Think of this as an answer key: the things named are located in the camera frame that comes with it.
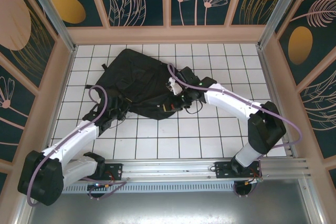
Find perforated metal cable tray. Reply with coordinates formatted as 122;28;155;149
62;183;237;194

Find aluminium frame post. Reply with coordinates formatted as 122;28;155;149
257;0;299;49
20;0;77;53

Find grey metal sheet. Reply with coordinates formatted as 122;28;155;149
15;179;323;224

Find black backpack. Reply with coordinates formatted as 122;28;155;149
85;48;190;122

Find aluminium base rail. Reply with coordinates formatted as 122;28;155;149
25;157;314;183

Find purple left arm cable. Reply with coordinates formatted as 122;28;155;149
27;85;128;207

